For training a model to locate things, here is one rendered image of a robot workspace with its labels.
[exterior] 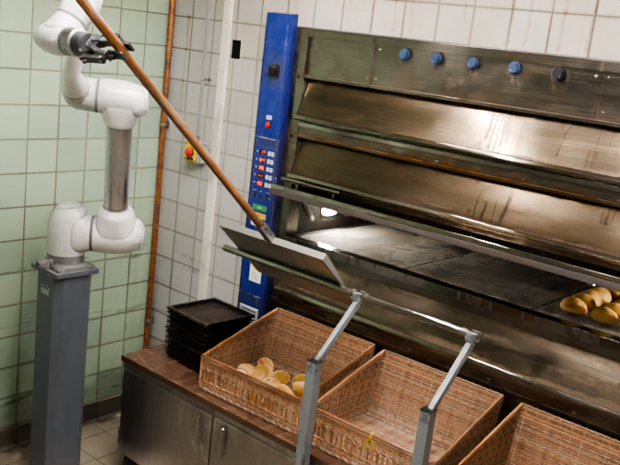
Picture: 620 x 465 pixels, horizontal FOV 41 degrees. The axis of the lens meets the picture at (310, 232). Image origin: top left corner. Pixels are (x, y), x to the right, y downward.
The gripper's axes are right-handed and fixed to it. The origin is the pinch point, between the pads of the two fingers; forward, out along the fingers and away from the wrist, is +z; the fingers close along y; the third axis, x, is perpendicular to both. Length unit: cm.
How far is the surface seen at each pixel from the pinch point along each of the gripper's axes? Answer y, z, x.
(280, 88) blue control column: -69, -42, -99
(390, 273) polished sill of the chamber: -20, 28, -144
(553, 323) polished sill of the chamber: -21, 99, -143
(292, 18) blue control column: -91, -39, -79
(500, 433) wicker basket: 20, 95, -155
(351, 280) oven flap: -15, 7, -152
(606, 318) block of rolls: -33, 113, -152
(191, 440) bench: 76, -23, -156
